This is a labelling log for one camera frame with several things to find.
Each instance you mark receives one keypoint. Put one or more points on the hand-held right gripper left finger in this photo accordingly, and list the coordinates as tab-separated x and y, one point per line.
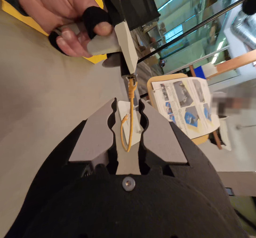
94	139

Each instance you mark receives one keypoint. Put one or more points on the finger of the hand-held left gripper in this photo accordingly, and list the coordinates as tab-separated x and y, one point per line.
126	41

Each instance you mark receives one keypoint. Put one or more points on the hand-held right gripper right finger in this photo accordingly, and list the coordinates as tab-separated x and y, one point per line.
162	141

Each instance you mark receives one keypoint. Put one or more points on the yellow plastic bin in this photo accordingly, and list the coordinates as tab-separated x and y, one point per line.
96	58

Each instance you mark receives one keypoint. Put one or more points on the person's left hand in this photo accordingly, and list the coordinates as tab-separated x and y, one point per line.
56	5

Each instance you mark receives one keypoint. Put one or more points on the printed instruction sheet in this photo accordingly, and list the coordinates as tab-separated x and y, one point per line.
180	101

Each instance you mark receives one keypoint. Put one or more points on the instruction sheet on clipboard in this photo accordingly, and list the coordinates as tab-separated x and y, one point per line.
166	77

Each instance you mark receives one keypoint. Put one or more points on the blue box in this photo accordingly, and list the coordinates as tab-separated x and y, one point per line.
200	72

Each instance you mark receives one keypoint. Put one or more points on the white box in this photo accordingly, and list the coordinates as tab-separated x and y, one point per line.
210	67

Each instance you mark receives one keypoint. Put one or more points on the wooden beam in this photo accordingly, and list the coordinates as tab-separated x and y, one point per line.
236	63

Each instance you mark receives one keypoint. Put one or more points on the thin black rail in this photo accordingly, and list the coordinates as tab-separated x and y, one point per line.
180	37

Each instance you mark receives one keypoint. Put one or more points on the silver air duct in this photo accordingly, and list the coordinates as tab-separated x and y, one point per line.
244	31

